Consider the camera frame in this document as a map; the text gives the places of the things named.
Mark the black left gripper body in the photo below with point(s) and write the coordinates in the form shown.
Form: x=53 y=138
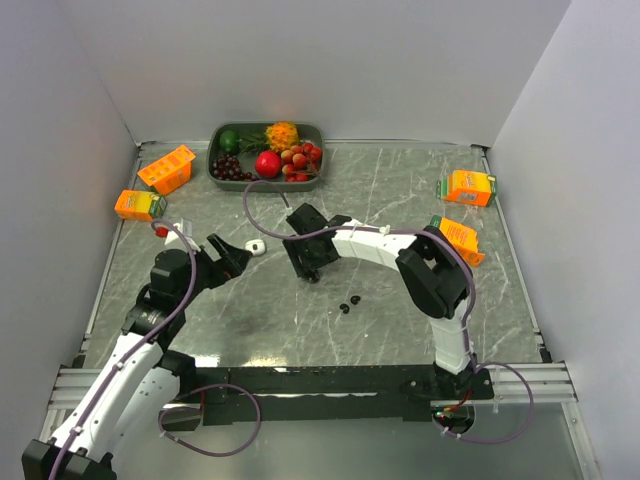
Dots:
x=210 y=273

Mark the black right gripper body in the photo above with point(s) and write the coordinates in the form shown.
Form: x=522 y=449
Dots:
x=311 y=259

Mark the black earbud charging case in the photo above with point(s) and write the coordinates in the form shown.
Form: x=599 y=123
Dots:
x=313 y=276

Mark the white earbud charging case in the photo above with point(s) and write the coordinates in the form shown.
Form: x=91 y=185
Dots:
x=256 y=247

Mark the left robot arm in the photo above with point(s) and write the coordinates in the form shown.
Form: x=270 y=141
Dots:
x=142 y=374

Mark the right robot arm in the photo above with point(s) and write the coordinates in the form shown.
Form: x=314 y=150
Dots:
x=438 y=281

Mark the red lychee bunch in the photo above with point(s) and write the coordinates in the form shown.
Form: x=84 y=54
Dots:
x=301 y=163

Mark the dark grape bunch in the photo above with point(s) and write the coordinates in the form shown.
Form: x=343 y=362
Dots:
x=227 y=168

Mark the orange green box left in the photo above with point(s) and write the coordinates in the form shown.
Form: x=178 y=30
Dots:
x=140 y=205

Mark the red apple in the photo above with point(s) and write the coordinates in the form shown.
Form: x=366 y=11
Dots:
x=268 y=164

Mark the orange box back left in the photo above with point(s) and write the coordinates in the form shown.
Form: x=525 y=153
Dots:
x=170 y=172

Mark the green lime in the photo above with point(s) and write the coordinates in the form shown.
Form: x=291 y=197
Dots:
x=229 y=141

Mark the grey-green fruit tray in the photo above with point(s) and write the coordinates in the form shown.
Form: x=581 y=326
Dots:
x=307 y=133

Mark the green leafy sprig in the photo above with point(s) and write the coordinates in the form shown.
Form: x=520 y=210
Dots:
x=250 y=142

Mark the orange box back right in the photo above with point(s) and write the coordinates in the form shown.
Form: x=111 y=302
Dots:
x=468 y=187

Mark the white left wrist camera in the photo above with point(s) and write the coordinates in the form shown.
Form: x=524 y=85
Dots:
x=171 y=238

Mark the aluminium frame rail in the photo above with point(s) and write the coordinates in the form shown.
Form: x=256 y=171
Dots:
x=549 y=383

